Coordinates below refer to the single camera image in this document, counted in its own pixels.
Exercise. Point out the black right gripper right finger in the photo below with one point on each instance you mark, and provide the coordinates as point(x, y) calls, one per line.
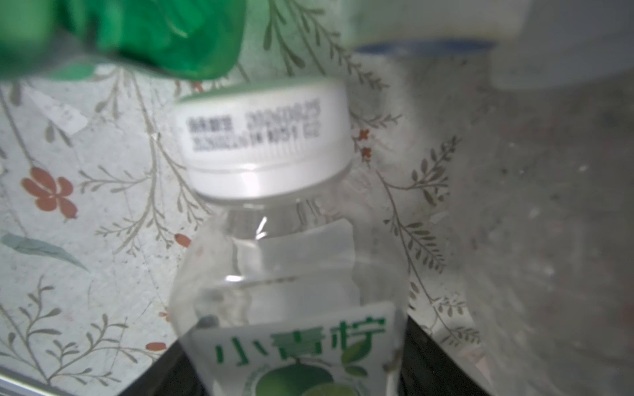
point(427, 370)

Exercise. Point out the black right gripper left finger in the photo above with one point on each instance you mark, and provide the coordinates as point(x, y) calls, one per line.
point(172, 375)

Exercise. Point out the green label white cap bottle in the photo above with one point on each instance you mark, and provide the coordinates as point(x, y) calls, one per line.
point(294, 286)

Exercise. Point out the blue label bottle centre left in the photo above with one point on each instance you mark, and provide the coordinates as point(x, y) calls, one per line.
point(532, 44)

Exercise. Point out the green soda bottle lower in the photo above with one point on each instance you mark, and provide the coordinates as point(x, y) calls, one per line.
point(192, 40)

